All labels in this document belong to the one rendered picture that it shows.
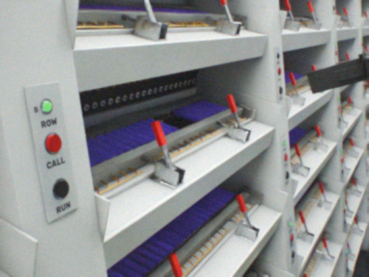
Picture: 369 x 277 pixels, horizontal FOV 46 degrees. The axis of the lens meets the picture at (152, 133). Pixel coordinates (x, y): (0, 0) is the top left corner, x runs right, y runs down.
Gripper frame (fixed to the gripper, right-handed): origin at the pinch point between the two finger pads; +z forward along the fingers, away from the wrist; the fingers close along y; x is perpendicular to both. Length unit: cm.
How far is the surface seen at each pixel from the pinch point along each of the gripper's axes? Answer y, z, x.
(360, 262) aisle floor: 156, 42, -101
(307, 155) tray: 75, 29, -26
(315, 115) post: 100, 29, -17
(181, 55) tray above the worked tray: -7.4, 17.5, 9.2
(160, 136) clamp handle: -12.7, 21.5, -0.8
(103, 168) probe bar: -20.5, 26.2, -2.4
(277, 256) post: 30, 29, -39
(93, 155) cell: -17.8, 29.8, -0.7
